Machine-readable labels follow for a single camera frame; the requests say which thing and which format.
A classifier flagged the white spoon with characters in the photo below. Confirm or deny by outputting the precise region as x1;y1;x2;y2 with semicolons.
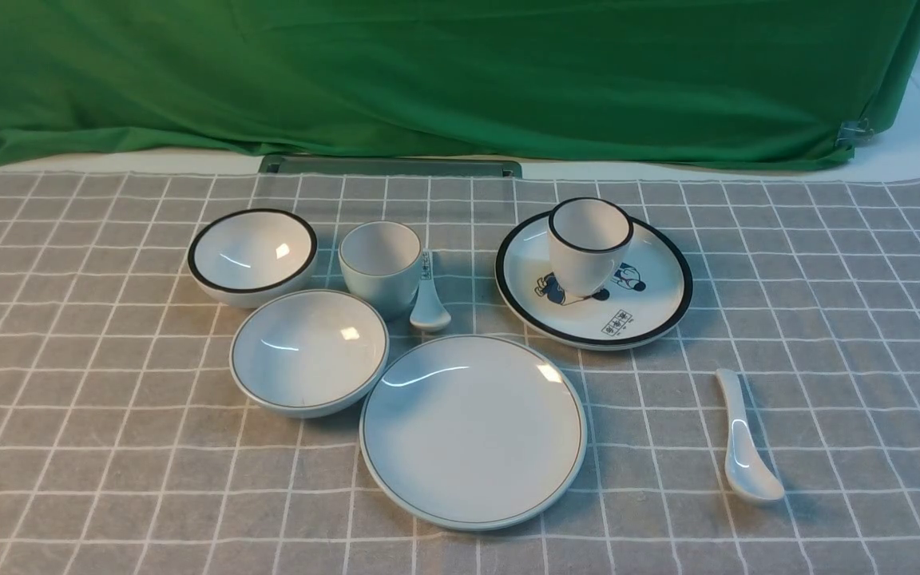
409;250;452;332

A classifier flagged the pale blue cup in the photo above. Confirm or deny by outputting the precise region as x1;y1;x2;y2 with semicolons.
339;220;422;323

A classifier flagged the black rimmed white cup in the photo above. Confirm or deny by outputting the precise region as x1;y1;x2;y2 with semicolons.
547;197;634;299

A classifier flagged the green backdrop cloth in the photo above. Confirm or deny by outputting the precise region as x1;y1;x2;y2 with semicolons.
0;1;920;171

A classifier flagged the plain white ceramic spoon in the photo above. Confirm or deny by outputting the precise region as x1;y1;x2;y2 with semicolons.
716;368;785;505

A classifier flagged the black rimmed illustrated plate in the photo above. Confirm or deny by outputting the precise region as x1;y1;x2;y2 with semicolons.
495;212;693;351

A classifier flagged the black rimmed white bowl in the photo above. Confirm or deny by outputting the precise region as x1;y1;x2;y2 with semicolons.
186;208;319;309

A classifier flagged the pale blue large plate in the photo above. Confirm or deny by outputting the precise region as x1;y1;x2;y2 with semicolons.
359;335;589;532

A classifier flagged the grey checked tablecloth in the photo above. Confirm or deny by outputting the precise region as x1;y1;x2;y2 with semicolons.
0;173;920;574

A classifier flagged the metal backdrop clip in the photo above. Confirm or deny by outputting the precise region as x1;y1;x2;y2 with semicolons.
834;119;876;149

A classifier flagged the pale blue thin-rimmed bowl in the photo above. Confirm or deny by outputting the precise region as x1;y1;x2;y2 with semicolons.
228;290;390;418

